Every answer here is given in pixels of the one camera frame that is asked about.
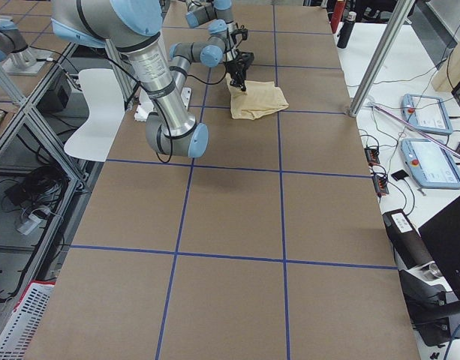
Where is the far teach pendant tablet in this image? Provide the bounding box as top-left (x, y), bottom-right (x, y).
top-left (401, 94), bottom-right (453, 136)

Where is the black water bottle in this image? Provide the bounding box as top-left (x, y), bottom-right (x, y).
top-left (336, 11), bottom-right (356, 49)

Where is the near teach pendant tablet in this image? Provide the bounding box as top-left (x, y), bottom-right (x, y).
top-left (400, 139), bottom-right (460, 190)

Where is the teach pendant tablet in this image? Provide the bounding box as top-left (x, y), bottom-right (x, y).
top-left (401, 94), bottom-right (453, 136)
top-left (400, 139), bottom-right (460, 190)

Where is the long reacher grabber stick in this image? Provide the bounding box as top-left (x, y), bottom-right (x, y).
top-left (366, 102), bottom-right (460, 160)

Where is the aluminium frame post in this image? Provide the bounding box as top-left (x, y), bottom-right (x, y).
top-left (347, 0), bottom-right (415, 118)

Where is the beige long-sleeve printed shirt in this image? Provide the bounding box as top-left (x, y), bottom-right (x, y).
top-left (225, 75), bottom-right (289, 120)

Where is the white plastic chair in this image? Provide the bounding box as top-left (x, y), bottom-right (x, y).
top-left (64, 68), bottom-right (125, 162)

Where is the white perforated plastic basket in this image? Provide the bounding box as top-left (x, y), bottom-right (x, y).
top-left (0, 280), bottom-right (55, 359)

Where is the black monitor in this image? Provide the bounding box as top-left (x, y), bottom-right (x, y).
top-left (419, 196), bottom-right (460, 299)

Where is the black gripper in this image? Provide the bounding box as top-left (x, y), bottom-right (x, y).
top-left (224, 52), bottom-right (254, 92)
top-left (230, 25), bottom-right (248, 49)

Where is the white camera mast pedestal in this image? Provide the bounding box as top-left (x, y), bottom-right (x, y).
top-left (133, 22), bottom-right (193, 125)

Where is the red cylinder bottle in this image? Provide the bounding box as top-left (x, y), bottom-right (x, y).
top-left (330, 0), bottom-right (346, 34)

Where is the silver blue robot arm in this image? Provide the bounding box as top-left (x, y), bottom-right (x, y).
top-left (52, 0), bottom-right (254, 158)
top-left (185, 0), bottom-right (248, 47)

